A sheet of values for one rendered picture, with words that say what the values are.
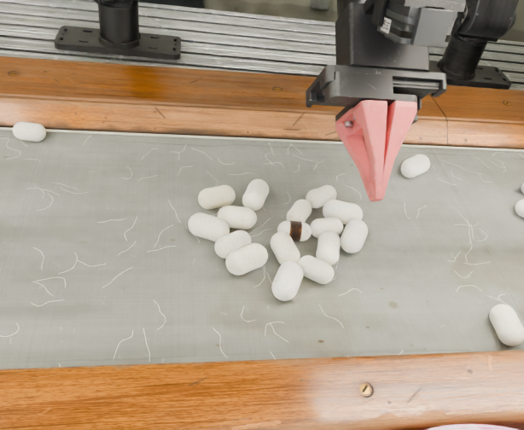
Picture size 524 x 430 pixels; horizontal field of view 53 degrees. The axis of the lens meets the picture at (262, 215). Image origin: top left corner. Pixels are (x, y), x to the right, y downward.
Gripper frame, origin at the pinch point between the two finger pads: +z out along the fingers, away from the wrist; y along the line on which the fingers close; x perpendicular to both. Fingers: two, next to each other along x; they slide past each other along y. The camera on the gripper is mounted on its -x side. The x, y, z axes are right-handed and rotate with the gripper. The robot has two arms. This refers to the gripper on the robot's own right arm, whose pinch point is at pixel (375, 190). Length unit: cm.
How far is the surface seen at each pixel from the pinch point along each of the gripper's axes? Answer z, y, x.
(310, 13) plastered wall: -116, 50, 185
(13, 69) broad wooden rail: -16.4, -34.1, 21.2
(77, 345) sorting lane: 11.8, -23.0, 0.1
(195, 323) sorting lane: 10.5, -14.6, 1.1
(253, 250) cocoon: 4.8, -9.7, 3.2
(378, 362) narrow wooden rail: 13.0, -2.1, -4.4
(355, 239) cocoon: 3.7, -0.3, 4.3
